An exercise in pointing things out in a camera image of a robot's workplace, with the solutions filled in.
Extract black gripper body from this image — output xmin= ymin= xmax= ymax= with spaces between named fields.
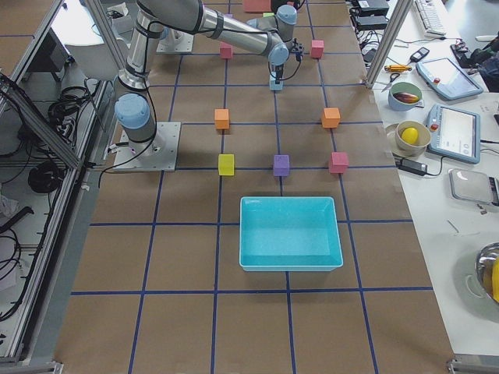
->
xmin=271 ymin=65 xmax=284 ymax=78

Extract light blue foam block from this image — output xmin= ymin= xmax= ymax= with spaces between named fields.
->
xmin=269 ymin=75 xmax=284 ymax=92

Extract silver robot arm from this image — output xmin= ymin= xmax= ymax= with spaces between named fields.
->
xmin=246 ymin=5 xmax=298 ymax=44
xmin=114 ymin=1 xmax=297 ymax=168

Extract pink foam block far left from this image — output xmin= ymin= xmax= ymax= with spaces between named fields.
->
xmin=310 ymin=39 xmax=324 ymax=59

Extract pink foam block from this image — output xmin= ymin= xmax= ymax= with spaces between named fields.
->
xmin=310 ymin=39 xmax=324 ymax=59
xmin=219 ymin=42 xmax=234 ymax=60
xmin=328 ymin=152 xmax=349 ymax=174

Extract pink foam block near left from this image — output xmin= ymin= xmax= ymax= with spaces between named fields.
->
xmin=219 ymin=42 xmax=234 ymax=60

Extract orange foam block far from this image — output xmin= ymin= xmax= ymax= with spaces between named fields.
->
xmin=321 ymin=108 xmax=341 ymax=129

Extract orange foam block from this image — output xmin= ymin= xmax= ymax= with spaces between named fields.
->
xmin=321 ymin=108 xmax=341 ymax=129
xmin=214 ymin=108 xmax=230 ymax=130

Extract orange foam block near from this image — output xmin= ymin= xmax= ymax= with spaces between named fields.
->
xmin=214 ymin=108 xmax=230 ymax=130

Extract purple foam block right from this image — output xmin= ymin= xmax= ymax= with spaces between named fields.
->
xmin=273 ymin=154 xmax=290 ymax=177

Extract yellow foam block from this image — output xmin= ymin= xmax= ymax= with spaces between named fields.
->
xmin=218 ymin=153 xmax=235 ymax=176

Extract pink foam block right far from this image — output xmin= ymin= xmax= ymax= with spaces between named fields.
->
xmin=328 ymin=152 xmax=349 ymax=174

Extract scissors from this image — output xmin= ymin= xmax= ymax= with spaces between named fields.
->
xmin=382 ymin=72 xmax=401 ymax=92

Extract green bowl with fruit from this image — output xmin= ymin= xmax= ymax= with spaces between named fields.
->
xmin=388 ymin=82 xmax=423 ymax=111

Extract beige bowl with lemon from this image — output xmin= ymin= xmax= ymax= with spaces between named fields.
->
xmin=395 ymin=121 xmax=431 ymax=157

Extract teal plastic tray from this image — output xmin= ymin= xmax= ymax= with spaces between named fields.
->
xmin=239 ymin=196 xmax=344 ymax=272

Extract black power adapter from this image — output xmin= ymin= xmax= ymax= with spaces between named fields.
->
xmin=395 ymin=157 xmax=427 ymax=176

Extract blue teach pendant far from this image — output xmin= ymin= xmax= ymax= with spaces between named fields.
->
xmin=416 ymin=58 xmax=483 ymax=101

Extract blue teach pendant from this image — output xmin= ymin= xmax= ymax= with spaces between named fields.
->
xmin=416 ymin=58 xmax=483 ymax=101
xmin=426 ymin=104 xmax=481 ymax=164

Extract blue teach pendant near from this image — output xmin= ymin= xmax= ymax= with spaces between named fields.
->
xmin=426 ymin=104 xmax=481 ymax=164

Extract steel bowl with banana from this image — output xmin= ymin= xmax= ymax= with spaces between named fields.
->
xmin=475 ymin=242 xmax=498 ymax=305

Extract aluminium frame post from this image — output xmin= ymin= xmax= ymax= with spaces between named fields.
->
xmin=364 ymin=0 xmax=413 ymax=89

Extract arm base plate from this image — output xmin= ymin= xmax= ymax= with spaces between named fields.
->
xmin=114 ymin=122 xmax=182 ymax=172

